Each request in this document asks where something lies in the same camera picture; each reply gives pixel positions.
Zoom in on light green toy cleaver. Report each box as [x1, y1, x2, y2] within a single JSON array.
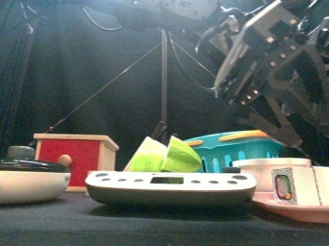
[[123, 120, 170, 173]]

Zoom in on white toy cup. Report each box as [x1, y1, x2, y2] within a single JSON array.
[[232, 157, 313, 194]]

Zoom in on white carton with colourful print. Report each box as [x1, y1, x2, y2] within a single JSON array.
[[270, 165, 329, 207]]

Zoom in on pink plastic tray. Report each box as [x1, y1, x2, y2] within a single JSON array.
[[250, 190, 329, 225]]

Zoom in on white toy scale with buttons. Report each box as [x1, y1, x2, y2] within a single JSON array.
[[83, 170, 258, 209]]

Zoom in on red wooden box with knob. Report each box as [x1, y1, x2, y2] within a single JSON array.
[[32, 133, 121, 193]]

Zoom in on black pot lid grey knob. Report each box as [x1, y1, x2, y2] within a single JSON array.
[[0, 145, 73, 174]]

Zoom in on white toy pot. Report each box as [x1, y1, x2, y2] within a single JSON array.
[[0, 169, 73, 206]]

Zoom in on teal basket orange handles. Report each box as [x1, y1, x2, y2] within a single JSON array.
[[184, 129, 288, 174]]

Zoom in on thin hanging cable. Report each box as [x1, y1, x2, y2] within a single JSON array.
[[167, 32, 217, 91]]

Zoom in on metal frame pole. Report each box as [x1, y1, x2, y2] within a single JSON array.
[[159, 28, 169, 125]]

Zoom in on thin diagonal brace wire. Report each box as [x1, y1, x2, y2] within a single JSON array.
[[28, 41, 163, 147]]

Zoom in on white cable loop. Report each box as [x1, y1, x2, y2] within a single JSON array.
[[82, 6, 125, 32]]

